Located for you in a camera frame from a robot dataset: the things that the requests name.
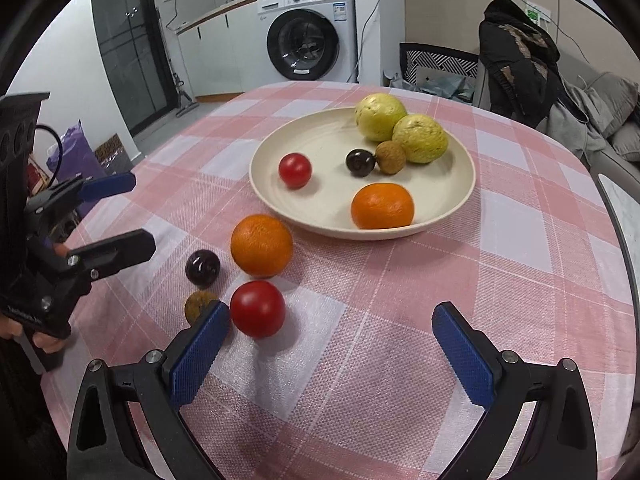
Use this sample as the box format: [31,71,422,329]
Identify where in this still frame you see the floor mop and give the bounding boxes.
[167,57,201,119]

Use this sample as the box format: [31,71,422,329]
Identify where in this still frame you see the cream round plate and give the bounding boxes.
[249,106,476,241]

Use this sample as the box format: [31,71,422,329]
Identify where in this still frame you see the person's left hand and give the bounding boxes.
[0,242,72,357]

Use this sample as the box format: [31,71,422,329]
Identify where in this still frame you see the yellow speckled guava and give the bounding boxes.
[392,114,448,165]

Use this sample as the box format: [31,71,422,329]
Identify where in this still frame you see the white washing machine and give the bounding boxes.
[256,0,358,83]

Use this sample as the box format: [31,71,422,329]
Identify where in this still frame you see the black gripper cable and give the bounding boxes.
[34,124,64,184]

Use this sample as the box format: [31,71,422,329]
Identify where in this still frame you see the red tomato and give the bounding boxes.
[278,153,313,189]
[230,280,286,339]

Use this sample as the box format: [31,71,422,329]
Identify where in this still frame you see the black patterned jacket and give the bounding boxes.
[477,0,562,128]

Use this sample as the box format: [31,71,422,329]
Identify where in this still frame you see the dark plum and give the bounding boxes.
[345,148,376,178]
[185,249,221,287]

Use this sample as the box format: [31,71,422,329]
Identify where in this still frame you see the pink checked tablecloth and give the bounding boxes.
[40,81,636,480]

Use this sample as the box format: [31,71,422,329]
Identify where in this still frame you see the greenish yellow guava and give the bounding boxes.
[355,93,408,142]

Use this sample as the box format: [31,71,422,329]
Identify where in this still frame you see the brown patterned box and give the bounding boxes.
[92,132,134,174]

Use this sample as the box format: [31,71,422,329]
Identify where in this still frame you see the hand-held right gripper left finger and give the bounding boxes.
[66,300,232,480]

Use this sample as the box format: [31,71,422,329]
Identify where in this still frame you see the white kitchen base cabinet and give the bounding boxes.
[175,0,263,100]

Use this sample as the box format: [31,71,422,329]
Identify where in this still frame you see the brown kiwi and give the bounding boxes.
[184,290,221,326]

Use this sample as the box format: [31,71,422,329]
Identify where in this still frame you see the dark plum front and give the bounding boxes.
[185,249,221,287]

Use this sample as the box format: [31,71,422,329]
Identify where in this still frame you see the purple plastic bag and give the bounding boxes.
[46,120,108,204]

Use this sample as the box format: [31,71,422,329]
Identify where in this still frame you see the dark glass door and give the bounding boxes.
[90,0,176,137]

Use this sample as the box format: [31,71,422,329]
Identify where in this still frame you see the grey sofa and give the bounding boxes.
[555,55,640,196]

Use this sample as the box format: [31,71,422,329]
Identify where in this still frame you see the grey blanket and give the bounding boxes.
[547,80,608,161]

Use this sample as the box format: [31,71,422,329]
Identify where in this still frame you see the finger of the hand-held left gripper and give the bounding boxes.
[66,228,157,282]
[29,172,137,227]

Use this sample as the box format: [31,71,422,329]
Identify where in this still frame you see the brown longan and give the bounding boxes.
[374,141,407,175]

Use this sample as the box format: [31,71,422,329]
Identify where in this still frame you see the orange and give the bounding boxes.
[350,183,416,230]
[230,214,294,278]

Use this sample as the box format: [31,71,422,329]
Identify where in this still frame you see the large grey cushion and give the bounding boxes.
[582,71,640,141]

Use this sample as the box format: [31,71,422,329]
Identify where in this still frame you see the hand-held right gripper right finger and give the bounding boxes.
[431,301,599,480]

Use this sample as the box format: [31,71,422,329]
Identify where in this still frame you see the geometric pattern storage box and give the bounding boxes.
[399,42,481,103]

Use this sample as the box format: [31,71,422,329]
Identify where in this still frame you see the small grey cushion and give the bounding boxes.
[610,120,640,163]

